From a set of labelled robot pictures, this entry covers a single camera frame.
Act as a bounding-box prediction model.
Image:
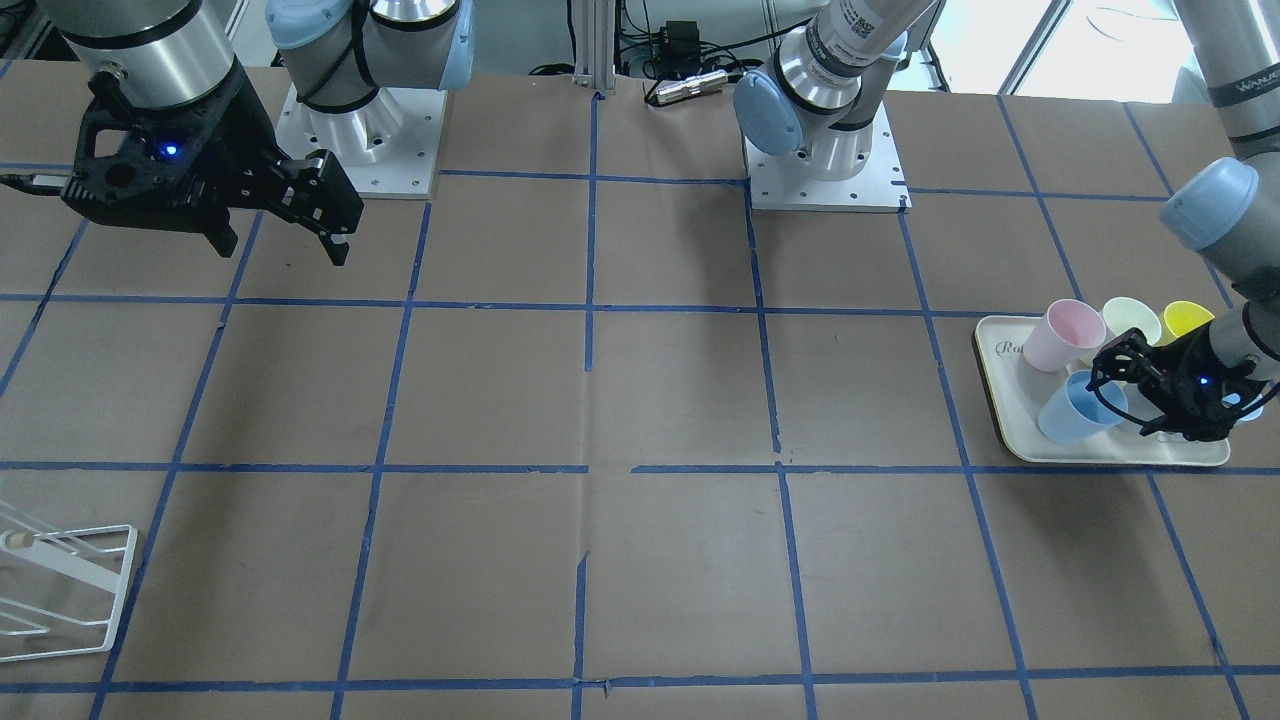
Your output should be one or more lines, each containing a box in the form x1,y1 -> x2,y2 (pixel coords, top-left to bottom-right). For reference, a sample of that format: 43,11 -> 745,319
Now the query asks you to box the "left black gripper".
1085,322 -> 1263,442

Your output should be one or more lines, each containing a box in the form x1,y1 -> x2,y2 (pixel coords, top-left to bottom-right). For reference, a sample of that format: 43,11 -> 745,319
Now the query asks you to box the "white wire rack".
1,502 -> 140,664

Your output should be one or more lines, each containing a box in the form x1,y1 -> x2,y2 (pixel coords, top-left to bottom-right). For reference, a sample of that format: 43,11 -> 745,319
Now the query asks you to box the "white plastic cup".
1071,296 -> 1164,369

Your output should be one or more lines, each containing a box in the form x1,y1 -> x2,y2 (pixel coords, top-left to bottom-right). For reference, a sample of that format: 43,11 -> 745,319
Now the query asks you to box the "yellow plastic cup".
1157,300 -> 1215,346

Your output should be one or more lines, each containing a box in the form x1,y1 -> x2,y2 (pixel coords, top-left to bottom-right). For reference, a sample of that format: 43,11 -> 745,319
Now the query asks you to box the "light blue plastic cup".
1036,370 -> 1129,446

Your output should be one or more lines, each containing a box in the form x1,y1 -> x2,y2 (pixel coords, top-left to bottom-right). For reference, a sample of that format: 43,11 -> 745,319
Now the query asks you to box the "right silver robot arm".
3,1 -> 474,266

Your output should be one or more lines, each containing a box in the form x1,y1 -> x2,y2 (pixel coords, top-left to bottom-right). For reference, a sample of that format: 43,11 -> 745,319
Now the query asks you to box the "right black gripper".
60,61 -> 364,266

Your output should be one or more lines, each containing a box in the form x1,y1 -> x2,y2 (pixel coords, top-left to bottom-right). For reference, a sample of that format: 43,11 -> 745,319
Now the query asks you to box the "pink plastic cup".
1021,299 -> 1107,373

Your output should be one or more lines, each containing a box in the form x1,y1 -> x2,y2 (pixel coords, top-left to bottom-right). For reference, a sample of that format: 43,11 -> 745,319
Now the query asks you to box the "aluminium frame post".
570,0 -> 620,96

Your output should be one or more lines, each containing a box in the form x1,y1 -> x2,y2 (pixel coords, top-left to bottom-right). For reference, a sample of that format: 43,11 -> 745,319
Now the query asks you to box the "silver metal cylinder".
643,69 -> 730,108

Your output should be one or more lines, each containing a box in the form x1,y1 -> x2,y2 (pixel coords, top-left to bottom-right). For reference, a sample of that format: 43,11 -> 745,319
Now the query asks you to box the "black power adapter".
657,20 -> 701,64

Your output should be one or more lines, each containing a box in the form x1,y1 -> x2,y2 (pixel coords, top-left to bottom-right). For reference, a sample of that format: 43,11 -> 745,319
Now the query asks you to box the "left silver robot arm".
733,1 -> 1277,442

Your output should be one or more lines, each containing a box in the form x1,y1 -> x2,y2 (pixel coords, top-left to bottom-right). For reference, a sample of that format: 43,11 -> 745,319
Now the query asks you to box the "cream plastic tray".
974,315 -> 1231,468

